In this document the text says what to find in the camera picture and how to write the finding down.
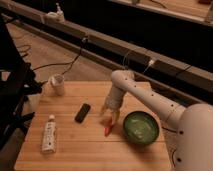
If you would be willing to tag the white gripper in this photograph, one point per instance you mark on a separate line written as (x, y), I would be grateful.
(113, 101)

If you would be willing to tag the red orange pepper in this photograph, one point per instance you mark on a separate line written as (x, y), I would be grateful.
(108, 128)

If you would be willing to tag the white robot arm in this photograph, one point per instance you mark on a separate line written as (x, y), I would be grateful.
(194, 124)

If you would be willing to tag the black rectangular device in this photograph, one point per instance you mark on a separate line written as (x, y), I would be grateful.
(85, 108)

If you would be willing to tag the green bowl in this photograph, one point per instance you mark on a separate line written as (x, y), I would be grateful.
(140, 128)

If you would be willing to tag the white cup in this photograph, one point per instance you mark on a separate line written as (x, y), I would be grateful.
(57, 83)

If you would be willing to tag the white tube with label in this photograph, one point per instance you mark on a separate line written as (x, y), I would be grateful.
(49, 136)

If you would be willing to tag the black equipment at left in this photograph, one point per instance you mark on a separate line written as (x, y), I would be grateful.
(17, 80)

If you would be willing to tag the grey metal rail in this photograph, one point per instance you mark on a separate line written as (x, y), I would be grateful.
(172, 51)

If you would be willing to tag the white object on rail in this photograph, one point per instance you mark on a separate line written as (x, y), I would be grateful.
(58, 15)

